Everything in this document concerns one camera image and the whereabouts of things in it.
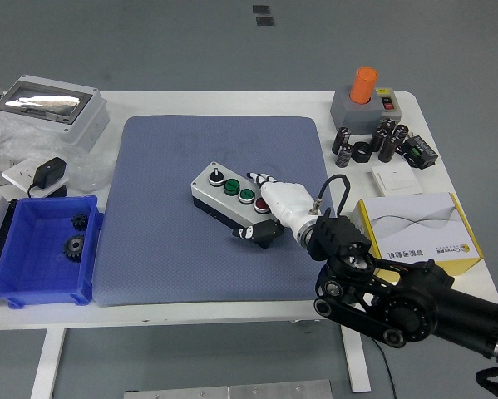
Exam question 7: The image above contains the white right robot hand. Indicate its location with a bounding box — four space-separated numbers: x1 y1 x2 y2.
231 171 318 249

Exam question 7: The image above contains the grey push button control box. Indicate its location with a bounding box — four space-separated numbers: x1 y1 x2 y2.
190 160 279 234

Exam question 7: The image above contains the grey block holder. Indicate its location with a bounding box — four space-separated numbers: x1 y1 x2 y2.
329 85 385 136

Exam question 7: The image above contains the white and yellow cardboard box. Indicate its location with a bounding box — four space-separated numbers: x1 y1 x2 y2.
353 191 485 284

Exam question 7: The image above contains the orange cylinder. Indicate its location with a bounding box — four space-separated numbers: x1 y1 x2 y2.
349 66 379 106

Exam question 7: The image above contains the grey-blue table mat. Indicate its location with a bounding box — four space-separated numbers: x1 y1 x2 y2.
91 115 337 308

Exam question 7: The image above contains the black module with green terminal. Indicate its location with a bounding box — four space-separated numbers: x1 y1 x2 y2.
400 135 439 170

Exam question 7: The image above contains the white table leg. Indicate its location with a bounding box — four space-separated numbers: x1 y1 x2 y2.
340 323 372 393
30 328 67 399

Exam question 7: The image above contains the grey metal plate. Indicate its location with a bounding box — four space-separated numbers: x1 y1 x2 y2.
123 379 333 399

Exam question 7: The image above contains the large black gear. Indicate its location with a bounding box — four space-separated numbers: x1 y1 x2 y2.
62 234 86 264

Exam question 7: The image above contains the black power adapter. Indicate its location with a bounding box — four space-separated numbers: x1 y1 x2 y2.
27 156 68 199

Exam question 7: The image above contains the blue plastic bin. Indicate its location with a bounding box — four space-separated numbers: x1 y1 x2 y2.
0 195 105 309

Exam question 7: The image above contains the clear plastic bag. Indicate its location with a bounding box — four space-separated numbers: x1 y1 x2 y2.
0 115 108 193

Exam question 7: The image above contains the black ring nut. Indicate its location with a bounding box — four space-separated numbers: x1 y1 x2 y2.
351 141 372 164

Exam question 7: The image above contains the white wall switch plate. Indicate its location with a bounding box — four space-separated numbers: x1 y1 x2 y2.
371 165 424 197

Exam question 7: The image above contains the white switch box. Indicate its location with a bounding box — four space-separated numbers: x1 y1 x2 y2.
375 87 402 126

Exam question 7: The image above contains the thin black cable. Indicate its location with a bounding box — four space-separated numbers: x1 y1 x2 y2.
372 337 397 399

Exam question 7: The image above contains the grey enclosure with clear lid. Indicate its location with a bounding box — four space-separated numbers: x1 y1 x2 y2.
0 74 111 154

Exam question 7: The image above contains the white wall socket plate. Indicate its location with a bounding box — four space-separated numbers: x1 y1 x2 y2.
2 160 69 197

